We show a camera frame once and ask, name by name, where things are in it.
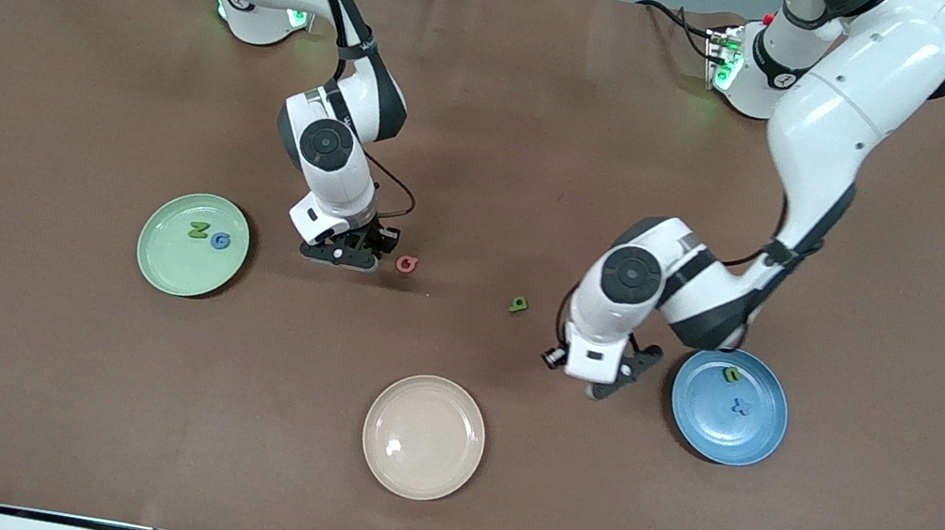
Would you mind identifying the beige plate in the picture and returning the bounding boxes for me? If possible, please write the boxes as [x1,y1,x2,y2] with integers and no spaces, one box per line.
[353,366,495,510]

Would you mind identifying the brown table mat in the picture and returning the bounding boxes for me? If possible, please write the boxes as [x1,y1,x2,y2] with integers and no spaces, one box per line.
[0,0,945,530]

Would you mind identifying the green plate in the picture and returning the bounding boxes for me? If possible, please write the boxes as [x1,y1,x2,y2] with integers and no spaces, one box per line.
[130,184,257,307]

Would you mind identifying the blue plate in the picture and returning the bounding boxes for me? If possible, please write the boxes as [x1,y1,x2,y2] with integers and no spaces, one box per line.
[661,339,798,474]

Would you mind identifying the black right camera mount bracket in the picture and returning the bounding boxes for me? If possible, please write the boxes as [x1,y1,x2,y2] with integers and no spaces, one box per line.
[298,238,364,271]

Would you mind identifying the black left arm wrist cable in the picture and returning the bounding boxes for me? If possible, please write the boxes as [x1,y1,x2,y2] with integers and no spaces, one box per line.
[553,159,793,380]

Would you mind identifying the black arm wrist cable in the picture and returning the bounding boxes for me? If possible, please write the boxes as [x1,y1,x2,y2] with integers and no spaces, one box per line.
[353,151,423,224]
[553,159,793,380]

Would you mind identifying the black right arm wrist cable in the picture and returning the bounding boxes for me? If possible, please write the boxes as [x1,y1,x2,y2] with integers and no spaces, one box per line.
[353,151,423,224]

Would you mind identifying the black left arm base cable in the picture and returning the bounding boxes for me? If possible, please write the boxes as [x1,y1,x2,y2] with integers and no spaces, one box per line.
[628,0,724,63]

